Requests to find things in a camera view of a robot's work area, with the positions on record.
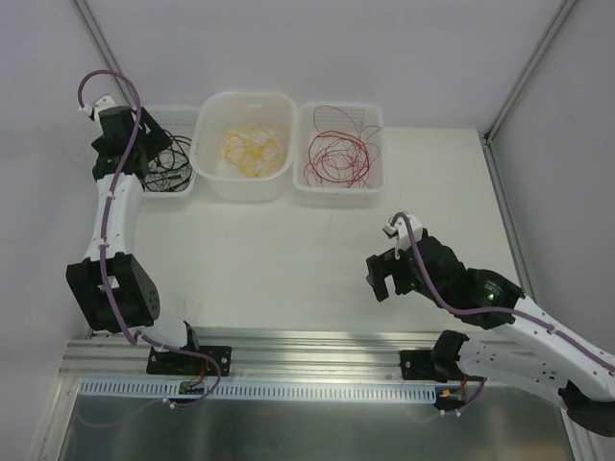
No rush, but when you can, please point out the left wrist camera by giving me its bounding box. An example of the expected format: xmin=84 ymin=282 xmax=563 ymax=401
xmin=80 ymin=95 xmax=116 ymax=122

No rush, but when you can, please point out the black thin wire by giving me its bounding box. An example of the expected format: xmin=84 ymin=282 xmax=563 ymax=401
xmin=143 ymin=138 xmax=193 ymax=193

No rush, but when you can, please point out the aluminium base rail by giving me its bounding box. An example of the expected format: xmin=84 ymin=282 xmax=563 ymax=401
xmin=60 ymin=328 xmax=439 ymax=383

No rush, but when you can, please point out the aluminium frame post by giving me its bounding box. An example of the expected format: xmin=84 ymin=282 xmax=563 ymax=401
xmin=68 ymin=0 xmax=135 ymax=106
xmin=483 ymin=0 xmax=579 ymax=146

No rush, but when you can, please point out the left aluminium frame post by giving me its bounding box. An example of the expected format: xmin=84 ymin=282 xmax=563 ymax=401
xmin=68 ymin=0 xmax=135 ymax=106

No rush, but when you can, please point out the red thin wire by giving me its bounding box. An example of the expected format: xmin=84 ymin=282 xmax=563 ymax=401
xmin=303 ymin=104 xmax=384 ymax=189

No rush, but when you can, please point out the right white perforated basket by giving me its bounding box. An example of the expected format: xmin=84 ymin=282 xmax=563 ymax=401
xmin=292 ymin=101 xmax=388 ymax=206

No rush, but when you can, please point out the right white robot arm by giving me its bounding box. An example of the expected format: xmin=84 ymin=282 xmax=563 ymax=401
xmin=366 ymin=233 xmax=614 ymax=437

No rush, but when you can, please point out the white perforated basket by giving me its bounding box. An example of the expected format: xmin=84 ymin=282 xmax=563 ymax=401
xmin=143 ymin=105 xmax=199 ymax=199
xmin=292 ymin=101 xmax=388 ymax=206

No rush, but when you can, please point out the yellow thin wire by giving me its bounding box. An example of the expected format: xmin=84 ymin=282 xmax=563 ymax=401
xmin=220 ymin=120 xmax=290 ymax=178

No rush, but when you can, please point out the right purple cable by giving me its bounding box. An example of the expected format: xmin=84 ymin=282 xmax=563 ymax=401
xmin=388 ymin=213 xmax=615 ymax=419

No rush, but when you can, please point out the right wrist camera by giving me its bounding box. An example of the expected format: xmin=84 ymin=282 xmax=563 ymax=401
xmin=382 ymin=211 xmax=426 ymax=260

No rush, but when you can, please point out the left white perforated basket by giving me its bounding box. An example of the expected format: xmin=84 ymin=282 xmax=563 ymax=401
xmin=143 ymin=105 xmax=199 ymax=199

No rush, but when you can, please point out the middle white plastic tub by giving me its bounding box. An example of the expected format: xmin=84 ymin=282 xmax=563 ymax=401
xmin=189 ymin=91 xmax=298 ymax=203

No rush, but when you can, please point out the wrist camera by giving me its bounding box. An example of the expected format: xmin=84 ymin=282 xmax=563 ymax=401
xmin=80 ymin=95 xmax=116 ymax=122
xmin=382 ymin=211 xmax=426 ymax=260

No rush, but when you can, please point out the purple cable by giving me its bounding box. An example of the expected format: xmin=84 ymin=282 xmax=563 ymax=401
xmin=388 ymin=213 xmax=615 ymax=419
xmin=76 ymin=69 xmax=222 ymax=426

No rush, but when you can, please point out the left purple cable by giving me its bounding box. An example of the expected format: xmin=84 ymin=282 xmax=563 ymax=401
xmin=76 ymin=69 xmax=222 ymax=426

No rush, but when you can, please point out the right aluminium frame post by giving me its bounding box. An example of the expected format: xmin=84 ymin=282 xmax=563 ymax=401
xmin=483 ymin=0 xmax=579 ymax=146

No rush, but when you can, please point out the white slotted cable duct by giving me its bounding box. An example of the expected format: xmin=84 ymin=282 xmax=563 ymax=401
xmin=80 ymin=378 xmax=436 ymax=404

